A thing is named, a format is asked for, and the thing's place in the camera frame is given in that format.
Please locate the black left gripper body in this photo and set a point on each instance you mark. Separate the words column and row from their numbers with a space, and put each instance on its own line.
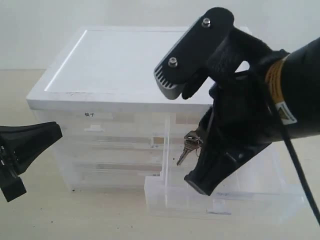
column 11, row 185

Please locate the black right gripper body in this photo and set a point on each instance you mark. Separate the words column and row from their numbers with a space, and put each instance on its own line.
column 244, row 108

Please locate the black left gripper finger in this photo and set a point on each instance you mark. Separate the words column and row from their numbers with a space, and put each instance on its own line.
column 21, row 145

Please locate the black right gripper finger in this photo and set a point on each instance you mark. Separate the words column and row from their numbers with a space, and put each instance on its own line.
column 218, row 160

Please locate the bunch of keys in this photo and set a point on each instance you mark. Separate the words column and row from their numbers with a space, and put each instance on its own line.
column 193, row 140

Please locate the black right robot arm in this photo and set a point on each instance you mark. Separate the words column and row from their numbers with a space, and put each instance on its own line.
column 295, row 85

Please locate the middle wide clear drawer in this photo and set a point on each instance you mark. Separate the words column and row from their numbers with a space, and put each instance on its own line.
column 115, row 156

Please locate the wide clear drawer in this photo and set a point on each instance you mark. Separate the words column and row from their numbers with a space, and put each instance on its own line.
column 115, row 156
column 100, row 177

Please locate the white translucent drawer cabinet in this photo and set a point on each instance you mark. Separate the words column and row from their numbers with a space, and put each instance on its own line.
column 109, row 69

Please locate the bottom wide clear drawer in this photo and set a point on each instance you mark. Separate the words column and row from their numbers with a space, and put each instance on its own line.
column 100, row 177

